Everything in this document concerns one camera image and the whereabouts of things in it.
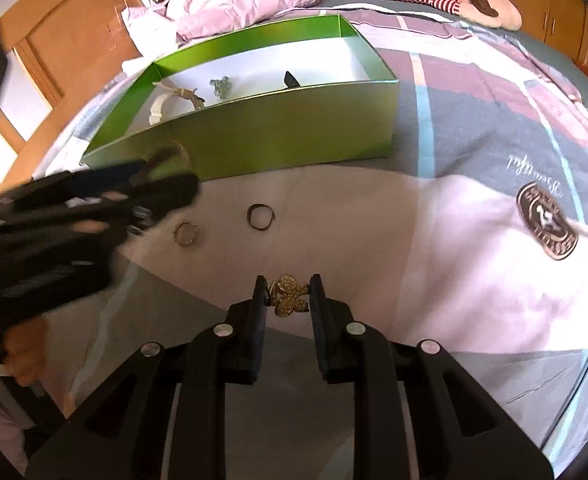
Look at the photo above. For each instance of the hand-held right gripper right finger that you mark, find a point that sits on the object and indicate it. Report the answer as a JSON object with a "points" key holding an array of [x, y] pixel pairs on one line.
{"points": [[319, 310]]}

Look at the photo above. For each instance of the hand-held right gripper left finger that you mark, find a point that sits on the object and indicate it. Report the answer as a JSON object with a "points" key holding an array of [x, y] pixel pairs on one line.
{"points": [[261, 305]]}

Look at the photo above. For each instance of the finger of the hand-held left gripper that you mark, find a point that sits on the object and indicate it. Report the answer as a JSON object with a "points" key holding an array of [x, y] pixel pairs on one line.
{"points": [[169, 192], [109, 175]]}

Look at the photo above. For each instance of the green cardboard box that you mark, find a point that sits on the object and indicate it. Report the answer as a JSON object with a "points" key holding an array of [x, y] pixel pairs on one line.
{"points": [[299, 125]]}

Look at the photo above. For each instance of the person's left hand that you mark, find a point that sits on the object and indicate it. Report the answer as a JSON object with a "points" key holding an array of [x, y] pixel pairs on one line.
{"points": [[26, 345]]}

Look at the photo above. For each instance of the white wrist watch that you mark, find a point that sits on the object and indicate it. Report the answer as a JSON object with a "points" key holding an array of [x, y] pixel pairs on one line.
{"points": [[156, 107]]}

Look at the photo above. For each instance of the wooden door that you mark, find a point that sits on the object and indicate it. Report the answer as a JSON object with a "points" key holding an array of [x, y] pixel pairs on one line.
{"points": [[49, 60]]}

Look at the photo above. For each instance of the printed bed sheet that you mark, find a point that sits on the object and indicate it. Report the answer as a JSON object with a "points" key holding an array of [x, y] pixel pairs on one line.
{"points": [[473, 160]]}

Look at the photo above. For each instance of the wooden wardrobe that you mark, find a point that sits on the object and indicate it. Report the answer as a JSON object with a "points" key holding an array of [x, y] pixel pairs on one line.
{"points": [[548, 5]]}

